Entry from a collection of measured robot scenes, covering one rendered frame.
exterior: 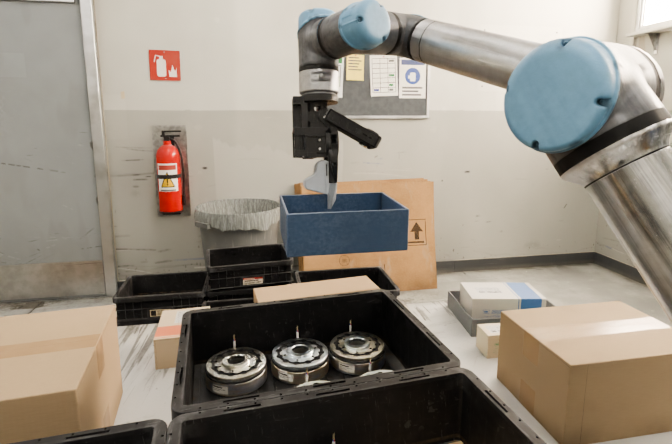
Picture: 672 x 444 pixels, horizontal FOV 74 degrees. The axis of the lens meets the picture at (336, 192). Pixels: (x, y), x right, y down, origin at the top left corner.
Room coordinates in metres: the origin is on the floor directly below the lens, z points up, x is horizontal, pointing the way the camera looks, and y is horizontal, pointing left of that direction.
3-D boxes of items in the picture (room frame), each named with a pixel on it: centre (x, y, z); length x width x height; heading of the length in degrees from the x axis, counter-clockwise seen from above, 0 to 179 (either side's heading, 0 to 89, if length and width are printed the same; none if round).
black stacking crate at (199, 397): (0.68, 0.05, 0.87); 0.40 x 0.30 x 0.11; 106
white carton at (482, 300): (1.20, -0.47, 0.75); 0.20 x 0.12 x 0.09; 90
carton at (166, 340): (1.04, 0.38, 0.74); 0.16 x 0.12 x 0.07; 14
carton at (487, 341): (1.04, -0.48, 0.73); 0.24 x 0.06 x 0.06; 98
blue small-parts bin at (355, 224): (0.76, -0.01, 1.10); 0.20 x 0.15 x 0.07; 101
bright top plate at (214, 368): (0.71, 0.17, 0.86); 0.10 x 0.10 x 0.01
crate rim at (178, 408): (0.68, 0.05, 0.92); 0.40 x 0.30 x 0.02; 106
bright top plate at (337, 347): (0.77, -0.04, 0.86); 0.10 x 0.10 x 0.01
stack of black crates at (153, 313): (2.04, 0.82, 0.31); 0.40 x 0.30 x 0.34; 101
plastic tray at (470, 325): (1.21, -0.49, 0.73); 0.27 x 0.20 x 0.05; 94
